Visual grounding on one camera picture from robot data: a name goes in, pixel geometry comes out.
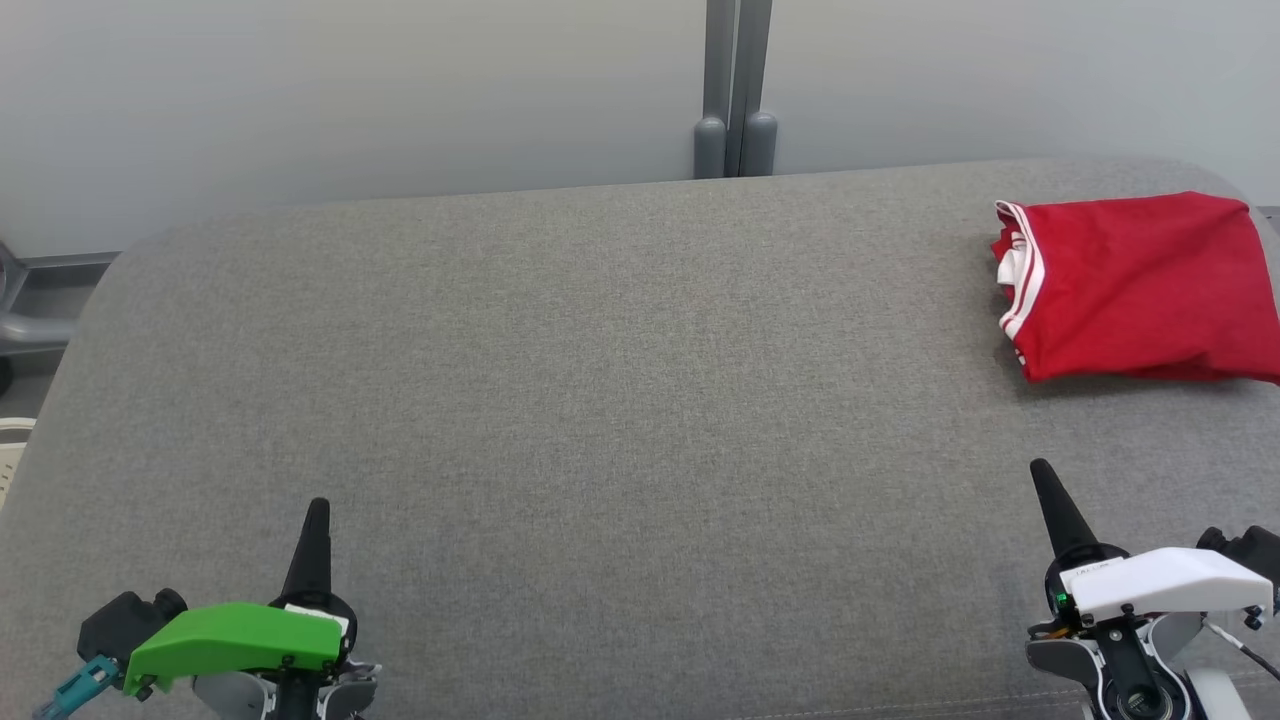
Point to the cream perforated laundry basket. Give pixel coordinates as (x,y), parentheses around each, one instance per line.
(12,460)

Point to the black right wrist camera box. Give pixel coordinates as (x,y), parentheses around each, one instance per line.
(1250,555)

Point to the grey wall skirting rail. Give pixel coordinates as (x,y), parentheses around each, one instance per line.
(70,261)

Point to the grey vertical post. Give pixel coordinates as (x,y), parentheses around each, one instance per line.
(712,100)
(758,100)

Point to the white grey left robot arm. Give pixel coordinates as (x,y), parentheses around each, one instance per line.
(235,695)

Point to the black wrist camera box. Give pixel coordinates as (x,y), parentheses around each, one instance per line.
(1250,555)
(125,625)

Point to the grey metal frame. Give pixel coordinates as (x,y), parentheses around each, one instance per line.
(30,330)

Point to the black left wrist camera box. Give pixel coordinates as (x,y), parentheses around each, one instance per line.
(125,625)

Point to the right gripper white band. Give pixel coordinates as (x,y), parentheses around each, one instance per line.
(1170,585)

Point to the red white basketball jersey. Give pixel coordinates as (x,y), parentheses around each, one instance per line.
(1150,290)

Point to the teal left camera connector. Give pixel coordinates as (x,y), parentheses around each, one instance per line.
(80,690)

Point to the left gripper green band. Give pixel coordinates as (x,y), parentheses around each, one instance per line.
(230,640)

